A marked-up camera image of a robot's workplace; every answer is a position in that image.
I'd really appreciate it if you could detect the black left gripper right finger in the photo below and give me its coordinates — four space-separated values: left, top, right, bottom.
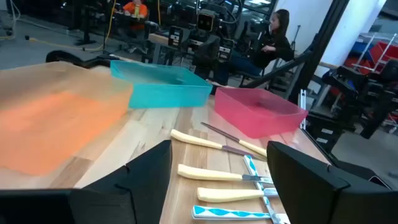
266 141 349 224

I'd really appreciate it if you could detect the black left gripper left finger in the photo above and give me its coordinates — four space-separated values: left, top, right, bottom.
72 139 173 224

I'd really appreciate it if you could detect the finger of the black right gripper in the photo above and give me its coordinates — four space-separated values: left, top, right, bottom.
169 26 184 48
218 39 236 62

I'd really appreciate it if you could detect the blue white patterned knife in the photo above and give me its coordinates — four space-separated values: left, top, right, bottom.
243 154 284 224
192 205 292 222

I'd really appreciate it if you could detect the cream handled knife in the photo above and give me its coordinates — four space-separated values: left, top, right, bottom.
200 121 268 158
177 164 274 185
170 129 267 161
197 187 279 203

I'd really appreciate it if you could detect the person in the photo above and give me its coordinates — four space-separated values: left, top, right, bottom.
116 0 150 32
214 8 295 86

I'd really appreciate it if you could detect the teal translucent plastic bin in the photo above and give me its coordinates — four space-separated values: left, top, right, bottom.
110 60 214 110

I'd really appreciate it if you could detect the pink translucent plastic bin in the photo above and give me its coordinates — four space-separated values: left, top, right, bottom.
214 87 308 139

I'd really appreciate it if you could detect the orange translucent plastic bin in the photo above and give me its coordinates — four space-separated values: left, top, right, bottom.
0 61 134 177

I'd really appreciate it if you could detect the black background robot station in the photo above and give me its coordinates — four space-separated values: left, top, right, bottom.
306 58 398 153

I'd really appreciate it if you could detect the blue storage bin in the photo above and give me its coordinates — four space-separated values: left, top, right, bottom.
350 41 374 60

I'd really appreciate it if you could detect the red storage bin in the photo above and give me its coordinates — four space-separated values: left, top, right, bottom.
368 40 398 66

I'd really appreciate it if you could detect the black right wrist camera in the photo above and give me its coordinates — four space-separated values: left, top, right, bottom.
197 8 216 32

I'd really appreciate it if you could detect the yellow cable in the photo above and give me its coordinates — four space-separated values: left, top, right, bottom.
26 0 118 53

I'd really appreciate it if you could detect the black arched handle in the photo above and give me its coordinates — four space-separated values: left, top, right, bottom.
45 49 113 70

